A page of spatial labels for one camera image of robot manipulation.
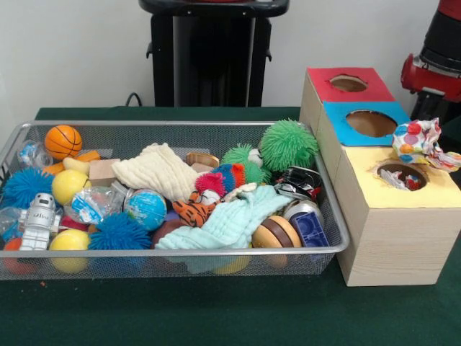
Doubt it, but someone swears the clear mesh bin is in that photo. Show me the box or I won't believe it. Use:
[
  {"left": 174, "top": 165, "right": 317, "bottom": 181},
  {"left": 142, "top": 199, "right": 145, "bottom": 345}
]
[{"left": 0, "top": 120, "right": 351, "bottom": 281}]

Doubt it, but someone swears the blue globe ball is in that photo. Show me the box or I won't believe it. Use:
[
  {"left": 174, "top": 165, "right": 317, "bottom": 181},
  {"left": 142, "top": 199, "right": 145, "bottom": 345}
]
[{"left": 124, "top": 190, "right": 169, "bottom": 231}]

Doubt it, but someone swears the dark green side table cloth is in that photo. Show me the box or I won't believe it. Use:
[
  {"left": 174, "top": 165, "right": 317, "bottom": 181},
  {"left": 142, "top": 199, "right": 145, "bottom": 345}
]
[{"left": 441, "top": 117, "right": 461, "bottom": 154}]

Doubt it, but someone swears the small colourful dotted cloth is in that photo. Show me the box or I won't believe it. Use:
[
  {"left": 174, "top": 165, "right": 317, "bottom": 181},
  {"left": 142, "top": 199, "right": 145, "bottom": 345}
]
[{"left": 380, "top": 168, "right": 423, "bottom": 191}]

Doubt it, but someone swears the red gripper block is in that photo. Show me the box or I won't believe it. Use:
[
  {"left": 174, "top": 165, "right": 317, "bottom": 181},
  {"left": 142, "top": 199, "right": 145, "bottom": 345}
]
[{"left": 400, "top": 53, "right": 461, "bottom": 122}]

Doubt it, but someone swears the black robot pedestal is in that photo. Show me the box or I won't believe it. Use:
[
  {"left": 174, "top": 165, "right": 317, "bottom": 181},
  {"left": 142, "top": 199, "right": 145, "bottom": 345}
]
[{"left": 138, "top": 0, "right": 291, "bottom": 107}]

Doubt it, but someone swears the knotted colourful dotted cloth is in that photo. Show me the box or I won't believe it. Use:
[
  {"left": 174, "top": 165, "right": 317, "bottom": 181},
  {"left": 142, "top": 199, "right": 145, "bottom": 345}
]
[{"left": 391, "top": 117, "right": 461, "bottom": 172}]

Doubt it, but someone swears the green spiky toy with eyes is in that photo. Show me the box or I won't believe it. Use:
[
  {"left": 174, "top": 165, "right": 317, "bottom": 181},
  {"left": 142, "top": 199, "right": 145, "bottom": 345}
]
[{"left": 221, "top": 143, "right": 274, "bottom": 185}]

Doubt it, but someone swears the green spiky rubber ball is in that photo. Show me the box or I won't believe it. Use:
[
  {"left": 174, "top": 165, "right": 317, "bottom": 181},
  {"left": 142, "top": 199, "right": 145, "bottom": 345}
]
[{"left": 259, "top": 118, "right": 321, "bottom": 172}]

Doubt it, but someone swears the wooden box with three holes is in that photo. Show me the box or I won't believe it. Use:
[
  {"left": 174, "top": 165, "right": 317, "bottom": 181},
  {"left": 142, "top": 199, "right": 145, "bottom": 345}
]
[{"left": 299, "top": 66, "right": 461, "bottom": 288}]

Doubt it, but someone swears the yellow foam ball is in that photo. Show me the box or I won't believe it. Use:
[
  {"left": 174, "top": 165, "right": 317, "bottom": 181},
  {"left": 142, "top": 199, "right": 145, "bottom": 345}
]
[{"left": 51, "top": 169, "right": 92, "bottom": 206}]

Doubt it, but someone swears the white toy robot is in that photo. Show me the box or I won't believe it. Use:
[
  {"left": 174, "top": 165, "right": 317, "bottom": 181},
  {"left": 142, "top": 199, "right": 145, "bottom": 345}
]
[{"left": 17, "top": 192, "right": 62, "bottom": 252}]

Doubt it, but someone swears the mint green cloth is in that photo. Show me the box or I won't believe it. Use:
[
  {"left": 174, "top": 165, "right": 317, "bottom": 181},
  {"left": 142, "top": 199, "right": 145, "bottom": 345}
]
[{"left": 154, "top": 184, "right": 295, "bottom": 252}]

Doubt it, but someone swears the blue spiky rubber ball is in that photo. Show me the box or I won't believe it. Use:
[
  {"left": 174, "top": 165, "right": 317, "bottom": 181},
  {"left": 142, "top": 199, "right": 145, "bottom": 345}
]
[{"left": 88, "top": 211, "right": 153, "bottom": 251}]

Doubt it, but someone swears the orange toy basketball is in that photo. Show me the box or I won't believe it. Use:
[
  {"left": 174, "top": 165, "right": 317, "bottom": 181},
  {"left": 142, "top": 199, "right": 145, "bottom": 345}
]
[{"left": 44, "top": 125, "right": 84, "bottom": 161}]

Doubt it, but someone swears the cream ribbed cloth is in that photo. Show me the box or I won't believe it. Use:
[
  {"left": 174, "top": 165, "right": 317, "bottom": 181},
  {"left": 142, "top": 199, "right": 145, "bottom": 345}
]
[{"left": 111, "top": 143, "right": 201, "bottom": 203}]

